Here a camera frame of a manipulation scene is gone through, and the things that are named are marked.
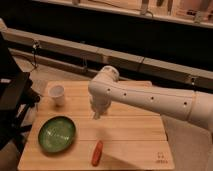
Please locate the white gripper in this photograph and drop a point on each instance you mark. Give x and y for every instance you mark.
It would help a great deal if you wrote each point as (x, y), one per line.
(99, 105)

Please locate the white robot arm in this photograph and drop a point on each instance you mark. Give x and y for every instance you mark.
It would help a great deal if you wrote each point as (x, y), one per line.
(192, 106)

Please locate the green ceramic bowl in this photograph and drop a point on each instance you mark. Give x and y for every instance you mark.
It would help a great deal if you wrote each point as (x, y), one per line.
(56, 134)

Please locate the orange carrot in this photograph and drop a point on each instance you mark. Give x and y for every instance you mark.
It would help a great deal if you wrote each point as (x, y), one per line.
(97, 153)

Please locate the white paper cup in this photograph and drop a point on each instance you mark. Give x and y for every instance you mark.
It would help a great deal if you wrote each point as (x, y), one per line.
(57, 94)

